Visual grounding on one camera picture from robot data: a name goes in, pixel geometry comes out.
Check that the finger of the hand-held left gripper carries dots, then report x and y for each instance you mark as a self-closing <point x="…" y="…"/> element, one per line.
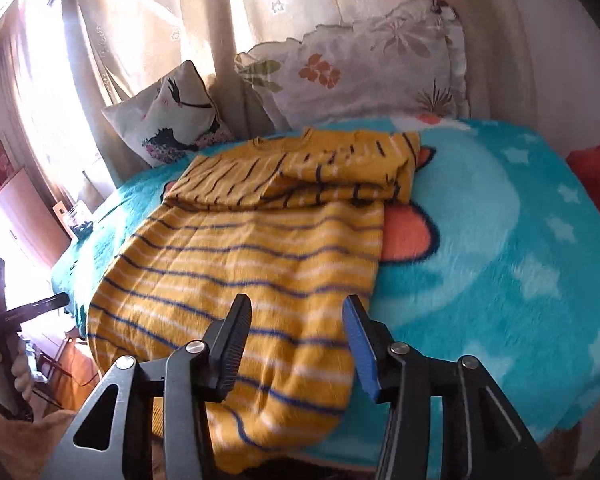
<point x="35" y="306"/>

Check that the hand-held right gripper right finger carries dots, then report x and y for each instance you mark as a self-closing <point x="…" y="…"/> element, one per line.
<point x="361" y="355"/>

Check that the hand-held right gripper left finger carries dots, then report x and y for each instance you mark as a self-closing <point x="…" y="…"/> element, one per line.
<point x="236" y="340"/>

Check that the yellow striped shirt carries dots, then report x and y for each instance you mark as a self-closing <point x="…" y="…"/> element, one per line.
<point x="245" y="280"/>

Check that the person's left hand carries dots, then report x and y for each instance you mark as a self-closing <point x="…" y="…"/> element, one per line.
<point x="15" y="367"/>

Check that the wooden cabinet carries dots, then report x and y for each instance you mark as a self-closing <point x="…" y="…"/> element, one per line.
<point x="25" y="215"/>

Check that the turquoise printed blanket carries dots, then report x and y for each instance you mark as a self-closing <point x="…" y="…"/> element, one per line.
<point x="480" y="280"/>

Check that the white bird print cushion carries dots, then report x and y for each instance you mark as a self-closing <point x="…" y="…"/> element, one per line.
<point x="167" y="117"/>

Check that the floral pillow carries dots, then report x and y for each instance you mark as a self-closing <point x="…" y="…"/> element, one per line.
<point x="375" y="67"/>

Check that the red cloth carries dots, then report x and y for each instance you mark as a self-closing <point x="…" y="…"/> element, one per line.
<point x="597" y="180"/>

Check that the beige curtain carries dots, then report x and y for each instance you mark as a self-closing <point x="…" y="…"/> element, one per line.
<point x="290" y="35"/>

